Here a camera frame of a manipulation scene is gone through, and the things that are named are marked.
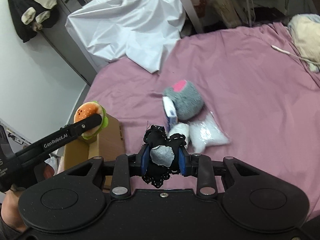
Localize clear plastic bag white filling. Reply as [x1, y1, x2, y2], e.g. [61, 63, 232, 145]
[189, 112, 230, 153]

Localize plush hamburger toy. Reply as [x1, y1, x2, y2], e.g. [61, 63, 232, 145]
[73, 101, 108, 140]

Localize person's left hand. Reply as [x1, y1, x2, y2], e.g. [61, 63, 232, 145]
[1, 190, 27, 232]

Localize white rolled sock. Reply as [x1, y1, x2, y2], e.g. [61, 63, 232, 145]
[168, 122, 190, 144]

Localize cardboard box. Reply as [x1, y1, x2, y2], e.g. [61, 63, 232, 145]
[57, 114, 126, 190]

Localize grey fuzzy plush pouch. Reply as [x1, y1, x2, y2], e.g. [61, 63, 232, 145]
[163, 80, 204, 121]

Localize pink bed sheet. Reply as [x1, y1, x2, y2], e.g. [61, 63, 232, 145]
[86, 23, 319, 218]

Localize white cover sheet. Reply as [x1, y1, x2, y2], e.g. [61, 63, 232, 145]
[68, 0, 185, 74]

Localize black white hanging garment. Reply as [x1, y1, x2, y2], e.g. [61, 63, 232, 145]
[8, 0, 59, 43]

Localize grey door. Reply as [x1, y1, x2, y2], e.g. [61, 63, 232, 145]
[42, 0, 97, 85]

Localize white charging cable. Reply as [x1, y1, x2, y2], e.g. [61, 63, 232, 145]
[271, 44, 320, 65]

